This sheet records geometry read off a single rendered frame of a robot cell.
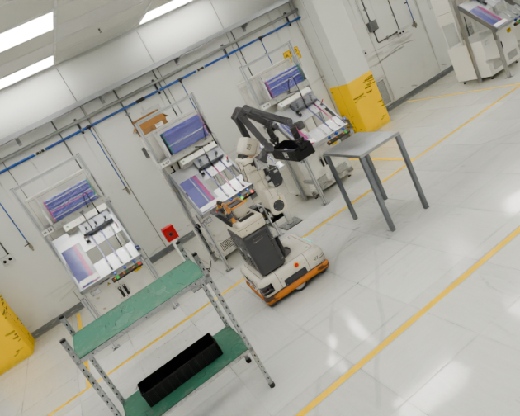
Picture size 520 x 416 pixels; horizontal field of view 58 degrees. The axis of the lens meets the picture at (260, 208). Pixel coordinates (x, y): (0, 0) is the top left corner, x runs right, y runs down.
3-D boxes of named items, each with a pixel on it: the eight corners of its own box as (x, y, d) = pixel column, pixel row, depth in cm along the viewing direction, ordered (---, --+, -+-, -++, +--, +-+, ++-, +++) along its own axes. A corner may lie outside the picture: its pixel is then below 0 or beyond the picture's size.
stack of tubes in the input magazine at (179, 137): (210, 134, 549) (199, 113, 542) (172, 154, 534) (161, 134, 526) (206, 134, 561) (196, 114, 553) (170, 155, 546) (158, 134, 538)
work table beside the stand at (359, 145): (393, 232, 430) (359, 155, 406) (353, 219, 495) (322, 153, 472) (429, 206, 439) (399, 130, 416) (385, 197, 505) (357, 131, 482)
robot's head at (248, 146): (242, 153, 396) (246, 136, 395) (234, 153, 416) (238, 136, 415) (257, 158, 401) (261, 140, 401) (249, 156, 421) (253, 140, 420)
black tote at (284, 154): (275, 158, 449) (269, 148, 445) (289, 149, 452) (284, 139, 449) (299, 162, 395) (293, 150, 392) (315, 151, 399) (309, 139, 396)
